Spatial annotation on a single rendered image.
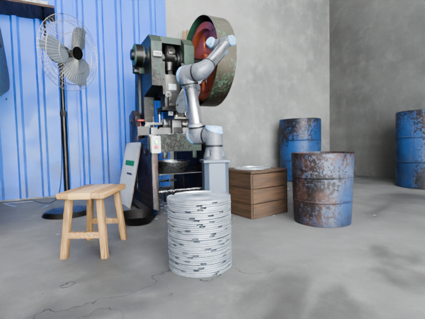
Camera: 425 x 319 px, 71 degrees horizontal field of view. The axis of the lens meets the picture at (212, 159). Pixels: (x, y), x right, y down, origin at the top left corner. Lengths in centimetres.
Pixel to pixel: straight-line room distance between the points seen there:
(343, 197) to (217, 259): 106
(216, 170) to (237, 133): 250
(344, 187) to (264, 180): 55
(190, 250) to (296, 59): 436
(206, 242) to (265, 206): 109
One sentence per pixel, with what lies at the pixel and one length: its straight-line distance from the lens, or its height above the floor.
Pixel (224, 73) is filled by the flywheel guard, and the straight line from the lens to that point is 265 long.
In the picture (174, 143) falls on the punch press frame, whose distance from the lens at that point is 252.
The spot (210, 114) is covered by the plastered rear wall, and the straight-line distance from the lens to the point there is 422.
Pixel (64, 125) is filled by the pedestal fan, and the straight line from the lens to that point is 274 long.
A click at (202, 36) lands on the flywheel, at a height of 159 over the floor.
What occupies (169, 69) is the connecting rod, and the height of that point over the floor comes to 122.
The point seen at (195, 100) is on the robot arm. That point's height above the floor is 85.
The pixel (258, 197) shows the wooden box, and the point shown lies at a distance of 224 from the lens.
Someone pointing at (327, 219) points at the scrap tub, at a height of 6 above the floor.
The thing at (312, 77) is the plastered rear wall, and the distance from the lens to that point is 545.
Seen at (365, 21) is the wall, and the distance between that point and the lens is 551.
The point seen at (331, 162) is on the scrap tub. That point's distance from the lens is 202.
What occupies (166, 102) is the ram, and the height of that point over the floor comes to 93.
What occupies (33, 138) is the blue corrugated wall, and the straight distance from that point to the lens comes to 375.
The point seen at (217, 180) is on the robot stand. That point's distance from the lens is 196.
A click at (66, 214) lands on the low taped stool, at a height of 22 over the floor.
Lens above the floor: 56
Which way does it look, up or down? 3 degrees down
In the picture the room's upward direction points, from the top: 1 degrees counter-clockwise
